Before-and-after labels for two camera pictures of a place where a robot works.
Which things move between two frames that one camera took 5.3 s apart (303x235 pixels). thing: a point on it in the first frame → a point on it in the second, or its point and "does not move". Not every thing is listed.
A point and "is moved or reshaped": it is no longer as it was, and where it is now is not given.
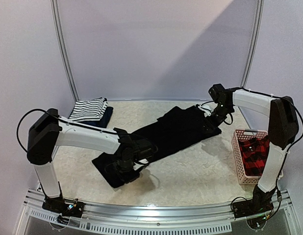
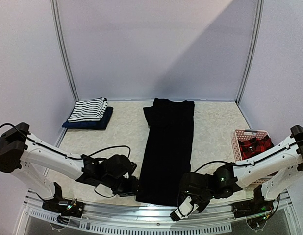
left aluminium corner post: [58, 28] does not move
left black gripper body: [124, 170] → [124, 190]
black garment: [179, 128] is moved or reshaped
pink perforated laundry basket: [241, 133] does not move
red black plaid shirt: [254, 152] does not move
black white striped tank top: [89, 109] does not move
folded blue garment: [105, 119] does not move
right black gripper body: [208, 123] → [185, 199]
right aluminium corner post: [257, 41] does not move
